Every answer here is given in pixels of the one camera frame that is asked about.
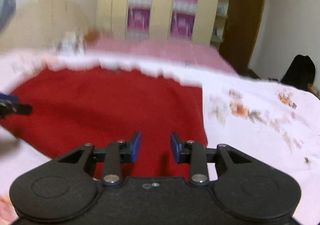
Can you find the red sequinned sweater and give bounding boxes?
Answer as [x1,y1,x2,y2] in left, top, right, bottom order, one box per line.
[1,67,207,177]

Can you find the floral white bed sheet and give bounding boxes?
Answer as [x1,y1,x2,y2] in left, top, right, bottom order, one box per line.
[1,50,319,224]

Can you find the cream curved headboard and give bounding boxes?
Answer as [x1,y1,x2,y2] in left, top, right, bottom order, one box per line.
[1,0,91,52]

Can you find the pink mattress cover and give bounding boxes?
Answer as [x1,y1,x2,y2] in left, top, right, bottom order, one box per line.
[86,37,237,75]

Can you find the orange striped pillow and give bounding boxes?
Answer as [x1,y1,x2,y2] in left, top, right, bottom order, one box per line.
[83,30,103,44]

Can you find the lower right purple poster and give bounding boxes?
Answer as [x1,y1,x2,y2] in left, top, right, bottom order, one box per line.
[170,12,195,39]

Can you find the black chair with garment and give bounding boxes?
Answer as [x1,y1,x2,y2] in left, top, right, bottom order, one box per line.
[280,55,316,91]

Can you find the lower left purple poster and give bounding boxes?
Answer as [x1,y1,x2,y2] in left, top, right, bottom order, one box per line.
[126,7,151,39]

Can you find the brown wooden door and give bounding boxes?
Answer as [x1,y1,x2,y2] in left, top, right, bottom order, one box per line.
[219,0,264,75]

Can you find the corner open shelves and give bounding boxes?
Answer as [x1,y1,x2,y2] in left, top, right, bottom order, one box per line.
[211,0,229,49]

